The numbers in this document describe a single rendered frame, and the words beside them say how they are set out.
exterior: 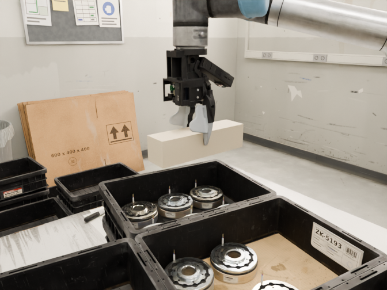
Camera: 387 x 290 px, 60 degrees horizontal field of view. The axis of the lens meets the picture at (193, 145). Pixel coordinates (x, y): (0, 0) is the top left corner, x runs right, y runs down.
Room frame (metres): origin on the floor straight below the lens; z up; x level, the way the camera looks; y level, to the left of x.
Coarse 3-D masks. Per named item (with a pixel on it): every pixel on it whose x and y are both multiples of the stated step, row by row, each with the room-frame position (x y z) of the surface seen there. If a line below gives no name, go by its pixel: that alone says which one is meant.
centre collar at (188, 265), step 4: (184, 264) 0.58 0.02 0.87; (188, 264) 0.58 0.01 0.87; (192, 264) 0.58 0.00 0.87; (180, 268) 0.57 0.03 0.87; (184, 268) 0.57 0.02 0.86; (192, 268) 0.57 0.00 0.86; (196, 268) 0.57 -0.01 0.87; (176, 272) 0.56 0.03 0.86; (180, 272) 0.56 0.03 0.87; (196, 272) 0.56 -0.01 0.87; (180, 276) 0.54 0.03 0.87; (184, 276) 0.54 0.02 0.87; (188, 276) 0.54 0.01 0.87; (192, 276) 0.54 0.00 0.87; (196, 276) 0.54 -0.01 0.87; (184, 280) 0.54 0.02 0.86; (188, 280) 0.54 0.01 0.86
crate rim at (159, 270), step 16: (240, 208) 0.70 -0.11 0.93; (304, 208) 0.70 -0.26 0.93; (176, 224) 0.63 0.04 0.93; (192, 224) 0.64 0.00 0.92; (352, 240) 0.58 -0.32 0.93; (384, 256) 0.52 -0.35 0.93; (160, 272) 0.48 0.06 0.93; (352, 272) 0.48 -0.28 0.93; (176, 288) 0.44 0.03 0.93; (320, 288) 0.44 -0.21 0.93
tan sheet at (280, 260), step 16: (272, 240) 0.72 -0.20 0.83; (272, 256) 0.66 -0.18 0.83; (288, 256) 0.66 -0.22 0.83; (304, 256) 0.66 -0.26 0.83; (272, 272) 0.60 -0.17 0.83; (288, 272) 0.60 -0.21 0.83; (304, 272) 0.60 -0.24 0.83; (320, 272) 0.60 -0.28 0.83; (224, 288) 0.55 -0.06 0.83; (240, 288) 0.55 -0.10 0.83; (304, 288) 0.55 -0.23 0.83
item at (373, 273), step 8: (384, 264) 0.50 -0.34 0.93; (368, 272) 0.48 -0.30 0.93; (376, 272) 0.48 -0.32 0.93; (384, 272) 0.48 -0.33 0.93; (352, 280) 0.46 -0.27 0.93; (360, 280) 0.46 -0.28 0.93; (368, 280) 0.46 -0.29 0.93; (336, 288) 0.44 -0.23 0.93; (344, 288) 0.44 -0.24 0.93; (352, 288) 0.44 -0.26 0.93
